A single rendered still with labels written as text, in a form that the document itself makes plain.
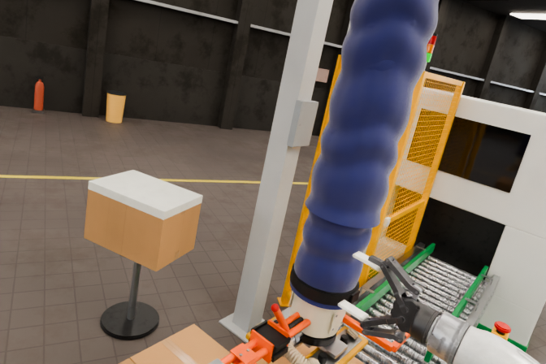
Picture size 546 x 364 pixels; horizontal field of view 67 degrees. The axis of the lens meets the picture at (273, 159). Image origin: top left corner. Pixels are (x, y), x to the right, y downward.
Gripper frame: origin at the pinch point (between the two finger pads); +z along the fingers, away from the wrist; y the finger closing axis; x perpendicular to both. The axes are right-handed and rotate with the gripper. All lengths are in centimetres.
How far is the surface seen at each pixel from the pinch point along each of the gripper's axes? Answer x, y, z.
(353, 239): 21.1, -0.3, 11.7
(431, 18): 24, -65, 10
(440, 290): 230, 99, 23
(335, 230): 16.9, -2.0, 16.2
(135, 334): 60, 154, 159
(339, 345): 27.9, 39.3, 8.9
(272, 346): -2.6, 28.8, 15.2
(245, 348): -8.0, 30.3, 20.1
